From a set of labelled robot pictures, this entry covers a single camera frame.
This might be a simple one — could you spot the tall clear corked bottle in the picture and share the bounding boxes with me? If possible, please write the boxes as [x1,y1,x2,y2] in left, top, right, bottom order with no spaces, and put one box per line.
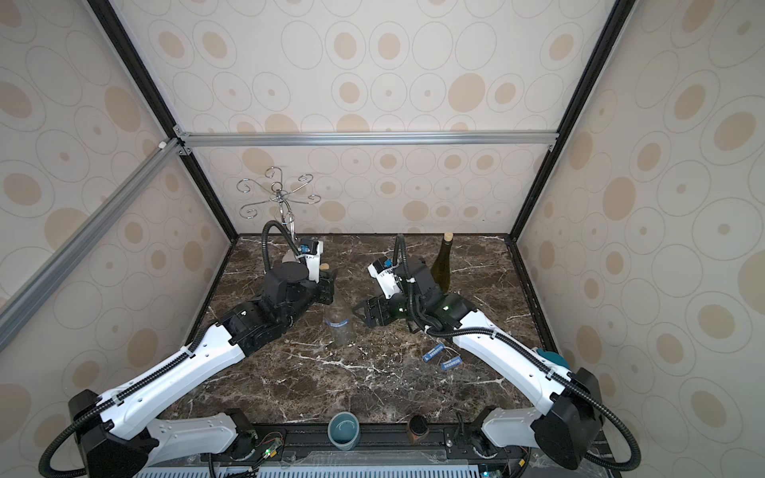
[320,263,353,349]

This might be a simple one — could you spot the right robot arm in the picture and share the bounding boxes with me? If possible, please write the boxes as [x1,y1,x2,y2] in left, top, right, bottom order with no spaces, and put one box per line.
[354,235,643,472]

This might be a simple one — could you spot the small brown black cup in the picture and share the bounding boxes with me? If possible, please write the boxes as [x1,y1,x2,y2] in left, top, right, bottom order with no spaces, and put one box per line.
[406,414,430,444]

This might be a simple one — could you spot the blue grey ceramic cup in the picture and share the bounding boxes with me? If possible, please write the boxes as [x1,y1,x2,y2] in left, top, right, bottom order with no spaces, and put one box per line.
[327,411,361,451]

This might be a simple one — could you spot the horizontal aluminium rail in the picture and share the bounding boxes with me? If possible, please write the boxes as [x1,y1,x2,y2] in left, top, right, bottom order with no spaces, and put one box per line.
[180,131,559,147]

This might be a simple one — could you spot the white teal round object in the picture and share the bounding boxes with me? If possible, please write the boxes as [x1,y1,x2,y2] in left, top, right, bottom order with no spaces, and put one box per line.
[536,348,571,370]

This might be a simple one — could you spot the dark green wine bottle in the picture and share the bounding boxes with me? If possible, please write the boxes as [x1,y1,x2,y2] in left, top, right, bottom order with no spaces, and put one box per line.
[430,232,453,294]

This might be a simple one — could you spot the chrome glass holder stand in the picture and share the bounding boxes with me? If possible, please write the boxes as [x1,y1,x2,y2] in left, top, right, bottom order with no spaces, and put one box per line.
[236,167,321,265]

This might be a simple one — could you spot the left diagonal aluminium rail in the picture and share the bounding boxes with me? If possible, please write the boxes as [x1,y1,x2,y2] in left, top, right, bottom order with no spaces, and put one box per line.
[1,139,180,349]

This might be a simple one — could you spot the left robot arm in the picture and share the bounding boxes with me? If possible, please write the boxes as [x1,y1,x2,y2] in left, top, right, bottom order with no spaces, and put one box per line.
[38,220,336,477]

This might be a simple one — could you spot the blue peeled label strip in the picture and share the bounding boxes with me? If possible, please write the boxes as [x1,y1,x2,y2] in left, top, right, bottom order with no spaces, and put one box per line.
[439,357,462,370]

